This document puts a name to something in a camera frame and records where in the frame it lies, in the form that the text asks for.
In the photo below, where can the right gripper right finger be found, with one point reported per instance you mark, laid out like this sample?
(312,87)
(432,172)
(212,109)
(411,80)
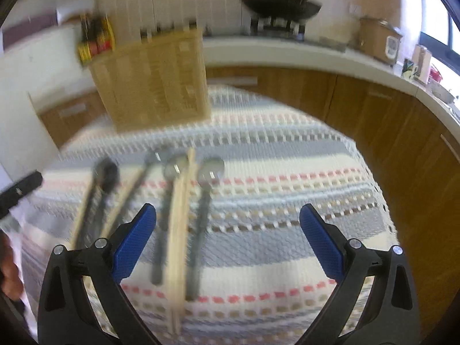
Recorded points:
(391,314)

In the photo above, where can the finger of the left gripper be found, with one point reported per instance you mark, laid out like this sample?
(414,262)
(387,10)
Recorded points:
(16,192)

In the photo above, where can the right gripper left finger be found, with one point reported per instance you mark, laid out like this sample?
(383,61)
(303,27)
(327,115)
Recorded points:
(65,315)

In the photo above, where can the black plastic spoon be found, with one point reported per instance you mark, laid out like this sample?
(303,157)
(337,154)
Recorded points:
(109,176)

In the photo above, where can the clear grey plastic spoon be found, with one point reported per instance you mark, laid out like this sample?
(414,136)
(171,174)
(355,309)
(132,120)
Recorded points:
(209,176)

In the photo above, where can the white kitchen countertop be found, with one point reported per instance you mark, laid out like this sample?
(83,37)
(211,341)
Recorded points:
(69,83)

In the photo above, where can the person's hand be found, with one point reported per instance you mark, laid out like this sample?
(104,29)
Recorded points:
(11,285)

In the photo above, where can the striped woven table mat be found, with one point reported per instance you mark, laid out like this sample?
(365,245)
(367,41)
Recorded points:
(261,282)

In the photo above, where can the red label sauce bottle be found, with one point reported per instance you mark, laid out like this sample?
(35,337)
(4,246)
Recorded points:
(105,38)

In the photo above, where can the beige plastic utensil basket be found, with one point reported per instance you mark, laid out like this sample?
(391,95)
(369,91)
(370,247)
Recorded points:
(154,83)

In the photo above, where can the dark soy sauce bottle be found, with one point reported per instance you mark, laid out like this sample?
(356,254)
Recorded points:
(85,45)

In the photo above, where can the green patterned mug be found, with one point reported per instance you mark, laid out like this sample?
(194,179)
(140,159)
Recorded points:
(409,69)

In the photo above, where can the white kettle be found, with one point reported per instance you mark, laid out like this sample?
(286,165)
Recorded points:
(422,59)

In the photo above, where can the beige rice cooker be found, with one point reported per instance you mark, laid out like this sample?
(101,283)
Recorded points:
(379,39)

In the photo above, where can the black gas stove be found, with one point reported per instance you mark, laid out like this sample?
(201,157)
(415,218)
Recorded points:
(287,30)

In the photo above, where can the black frying pan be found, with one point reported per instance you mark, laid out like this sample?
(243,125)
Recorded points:
(289,10)

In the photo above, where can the cabinet drawer handle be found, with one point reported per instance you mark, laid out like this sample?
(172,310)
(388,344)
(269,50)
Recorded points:
(75,109)

